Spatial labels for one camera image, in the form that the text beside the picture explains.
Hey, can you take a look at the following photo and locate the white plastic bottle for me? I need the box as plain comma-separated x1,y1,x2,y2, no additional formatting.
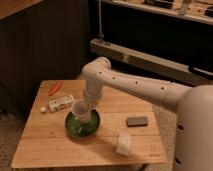
40,95,74,113

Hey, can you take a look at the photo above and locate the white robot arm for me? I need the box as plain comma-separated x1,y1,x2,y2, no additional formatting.
82,57,213,171

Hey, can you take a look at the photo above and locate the wooden folding table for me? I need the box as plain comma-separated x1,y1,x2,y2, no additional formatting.
12,80,166,168

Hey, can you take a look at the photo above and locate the dark grey rectangular block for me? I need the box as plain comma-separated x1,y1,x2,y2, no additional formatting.
126,117,148,127

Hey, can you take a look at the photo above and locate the green ceramic bowl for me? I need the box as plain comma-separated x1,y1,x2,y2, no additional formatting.
65,110,100,138

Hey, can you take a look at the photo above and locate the orange carrot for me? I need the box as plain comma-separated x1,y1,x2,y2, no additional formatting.
49,82,63,96

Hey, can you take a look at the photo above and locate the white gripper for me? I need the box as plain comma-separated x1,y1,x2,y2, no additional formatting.
83,84,103,112

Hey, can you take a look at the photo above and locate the metal shelf rack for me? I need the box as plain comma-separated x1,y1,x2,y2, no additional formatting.
90,1,213,86

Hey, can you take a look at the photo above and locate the white ceramic cup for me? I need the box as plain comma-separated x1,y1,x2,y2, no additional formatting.
71,99,91,123

